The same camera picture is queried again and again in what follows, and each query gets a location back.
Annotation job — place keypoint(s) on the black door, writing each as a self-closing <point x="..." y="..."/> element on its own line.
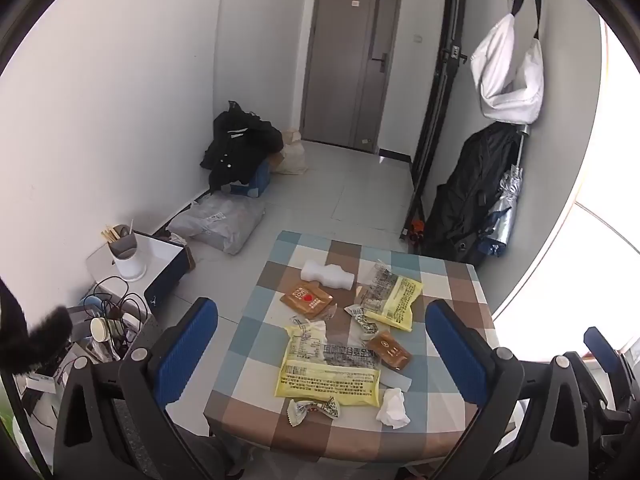
<point x="445" y="85"/>

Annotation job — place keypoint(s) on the black orange stand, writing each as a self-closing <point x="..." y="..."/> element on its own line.
<point x="415" y="232"/>

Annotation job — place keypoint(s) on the beige paper bag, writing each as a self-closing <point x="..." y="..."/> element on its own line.
<point x="292" y="157"/>

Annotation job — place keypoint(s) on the grey door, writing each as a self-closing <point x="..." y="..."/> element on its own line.
<point x="345" y="60"/>

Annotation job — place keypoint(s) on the grey plastic bag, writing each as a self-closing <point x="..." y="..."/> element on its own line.
<point x="220" y="220"/>

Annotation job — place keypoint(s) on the brown packet with white emblem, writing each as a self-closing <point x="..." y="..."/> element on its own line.
<point x="392" y="350"/>

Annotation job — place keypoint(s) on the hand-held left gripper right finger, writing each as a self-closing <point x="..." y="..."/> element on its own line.
<point x="457" y="355"/>

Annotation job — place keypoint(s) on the table with checked tablecloth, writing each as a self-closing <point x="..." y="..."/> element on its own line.
<point x="260" y="310"/>

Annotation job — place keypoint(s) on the large yellow printed wrapper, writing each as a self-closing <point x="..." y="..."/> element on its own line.
<point x="320" y="380"/>

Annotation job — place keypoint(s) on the white tissue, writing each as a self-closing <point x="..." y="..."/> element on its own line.
<point x="392" y="410"/>

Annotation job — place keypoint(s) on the black hanging jacket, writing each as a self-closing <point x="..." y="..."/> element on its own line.
<point x="465" y="200"/>

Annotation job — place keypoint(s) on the small black white candy wrapper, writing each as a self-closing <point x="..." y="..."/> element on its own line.
<point x="362" y="317"/>

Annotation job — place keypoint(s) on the white chopstick holder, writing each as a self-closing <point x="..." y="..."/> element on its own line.
<point x="127" y="260"/>

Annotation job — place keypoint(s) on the white hanging bag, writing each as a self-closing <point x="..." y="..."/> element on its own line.
<point x="500" y="60"/>

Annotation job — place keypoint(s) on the blue box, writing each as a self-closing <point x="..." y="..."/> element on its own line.
<point x="252" y="182"/>

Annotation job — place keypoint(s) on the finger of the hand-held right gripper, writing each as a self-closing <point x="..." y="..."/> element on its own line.
<point x="600" y="347"/>

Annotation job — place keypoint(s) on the white red candy wrapper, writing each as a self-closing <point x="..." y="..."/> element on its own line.
<point x="312" y="407"/>

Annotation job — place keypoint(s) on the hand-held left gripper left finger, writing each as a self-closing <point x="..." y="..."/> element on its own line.
<point x="185" y="355"/>

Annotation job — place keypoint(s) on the frosted sliding door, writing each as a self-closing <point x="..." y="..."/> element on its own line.
<point x="600" y="260"/>

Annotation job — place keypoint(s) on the silver folded umbrella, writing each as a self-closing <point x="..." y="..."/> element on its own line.
<point x="505" y="210"/>

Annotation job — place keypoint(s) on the black clothes pile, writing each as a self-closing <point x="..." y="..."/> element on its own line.
<point x="235" y="145"/>

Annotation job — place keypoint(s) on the clear plastic wrapper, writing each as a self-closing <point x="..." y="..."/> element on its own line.
<point x="327" y="316"/>

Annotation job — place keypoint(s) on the white foam piece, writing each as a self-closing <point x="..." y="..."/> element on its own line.
<point x="325" y="275"/>

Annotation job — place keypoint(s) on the small yellow printed wrapper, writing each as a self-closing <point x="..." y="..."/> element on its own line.
<point x="400" y="305"/>

